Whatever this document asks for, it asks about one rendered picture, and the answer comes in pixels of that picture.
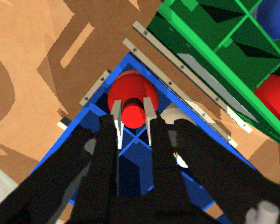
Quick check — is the green crate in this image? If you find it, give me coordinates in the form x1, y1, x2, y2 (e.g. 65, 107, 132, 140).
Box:
146, 0, 280, 144

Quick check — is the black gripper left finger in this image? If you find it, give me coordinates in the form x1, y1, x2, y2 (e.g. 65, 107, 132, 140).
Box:
0, 100, 124, 224

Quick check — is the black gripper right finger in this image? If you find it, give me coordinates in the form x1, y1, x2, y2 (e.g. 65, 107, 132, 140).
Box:
143, 97, 280, 224

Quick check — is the blue crate with dividers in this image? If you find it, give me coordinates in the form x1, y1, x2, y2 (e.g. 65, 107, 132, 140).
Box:
29, 52, 260, 211

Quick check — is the blue bottle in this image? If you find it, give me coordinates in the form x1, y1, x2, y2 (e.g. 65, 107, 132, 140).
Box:
251, 0, 280, 40

